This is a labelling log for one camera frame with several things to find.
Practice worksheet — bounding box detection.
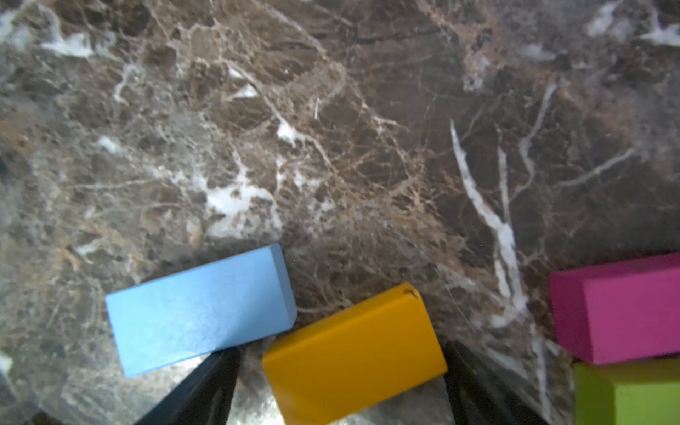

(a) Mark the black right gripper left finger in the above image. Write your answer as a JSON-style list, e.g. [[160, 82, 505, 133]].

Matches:
[[136, 348, 241, 425]]

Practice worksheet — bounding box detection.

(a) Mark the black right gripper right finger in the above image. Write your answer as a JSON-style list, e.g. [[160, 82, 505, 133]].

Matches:
[[443, 341, 545, 424]]

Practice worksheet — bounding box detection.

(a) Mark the amber yellow short block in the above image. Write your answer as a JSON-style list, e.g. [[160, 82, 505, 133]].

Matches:
[[263, 283, 448, 424]]

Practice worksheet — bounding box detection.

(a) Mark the light blue block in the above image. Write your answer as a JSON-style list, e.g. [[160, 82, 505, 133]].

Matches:
[[106, 244, 298, 377]]

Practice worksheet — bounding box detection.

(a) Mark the lime green short block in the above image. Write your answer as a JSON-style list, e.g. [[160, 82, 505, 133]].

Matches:
[[574, 358, 679, 425]]

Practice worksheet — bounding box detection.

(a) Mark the magenta block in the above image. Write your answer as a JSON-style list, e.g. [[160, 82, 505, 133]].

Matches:
[[549, 253, 679, 365]]

